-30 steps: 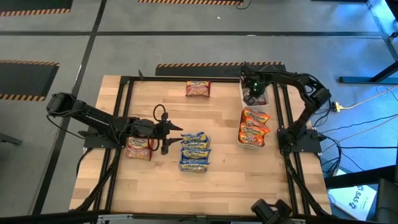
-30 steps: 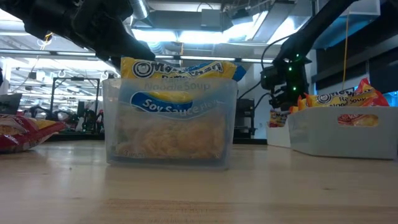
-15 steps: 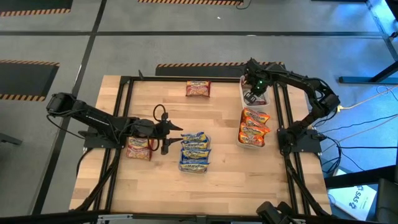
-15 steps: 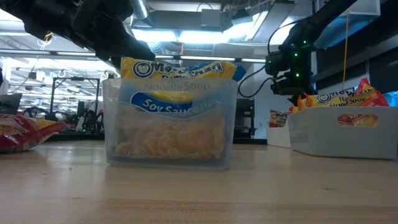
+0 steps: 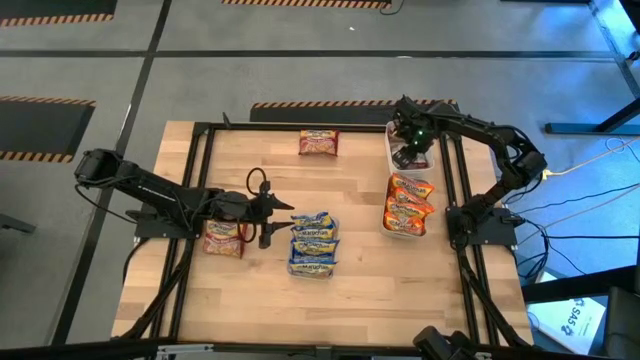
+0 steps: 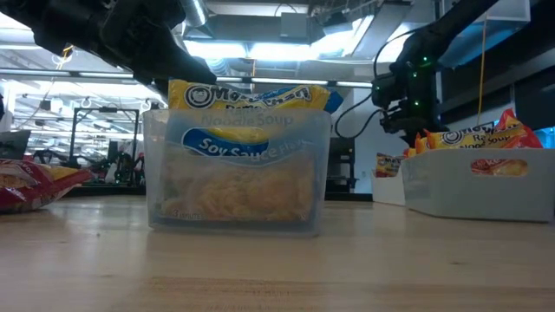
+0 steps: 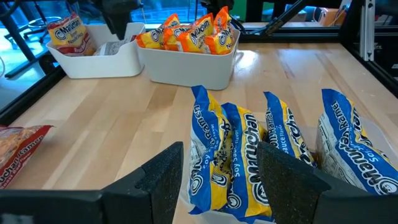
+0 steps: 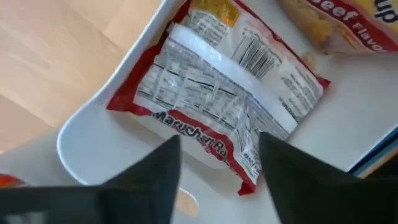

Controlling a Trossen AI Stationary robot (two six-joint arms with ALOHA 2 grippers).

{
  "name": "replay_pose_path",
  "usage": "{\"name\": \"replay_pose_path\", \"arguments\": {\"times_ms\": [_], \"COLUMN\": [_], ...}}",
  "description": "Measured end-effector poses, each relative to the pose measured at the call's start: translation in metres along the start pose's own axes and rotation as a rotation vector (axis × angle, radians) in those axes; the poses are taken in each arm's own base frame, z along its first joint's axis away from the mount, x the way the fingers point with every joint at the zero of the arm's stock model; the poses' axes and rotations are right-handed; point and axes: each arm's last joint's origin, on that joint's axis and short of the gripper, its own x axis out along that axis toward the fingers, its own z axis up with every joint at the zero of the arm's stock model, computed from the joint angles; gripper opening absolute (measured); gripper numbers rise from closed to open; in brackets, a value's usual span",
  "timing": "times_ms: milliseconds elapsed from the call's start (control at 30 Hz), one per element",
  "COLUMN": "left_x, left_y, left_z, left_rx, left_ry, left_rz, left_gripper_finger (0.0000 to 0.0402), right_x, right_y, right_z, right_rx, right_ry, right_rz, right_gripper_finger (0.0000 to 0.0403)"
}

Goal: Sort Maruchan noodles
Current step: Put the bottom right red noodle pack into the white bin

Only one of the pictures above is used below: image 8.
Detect white plastic bin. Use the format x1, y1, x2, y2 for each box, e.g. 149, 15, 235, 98
57, 0, 398, 224

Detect red beef ramen pack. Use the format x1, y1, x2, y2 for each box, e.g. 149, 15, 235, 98
278, 0, 398, 55
106, 0, 331, 196

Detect orange chicken ramen pack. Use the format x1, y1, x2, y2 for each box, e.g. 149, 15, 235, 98
0, 173, 27, 189

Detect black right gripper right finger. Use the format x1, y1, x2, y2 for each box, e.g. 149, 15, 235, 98
259, 131, 356, 224

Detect orange noodle packet by container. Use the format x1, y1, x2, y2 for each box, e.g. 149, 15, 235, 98
0, 129, 85, 190

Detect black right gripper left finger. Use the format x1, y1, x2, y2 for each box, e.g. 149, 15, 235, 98
98, 134, 182, 224

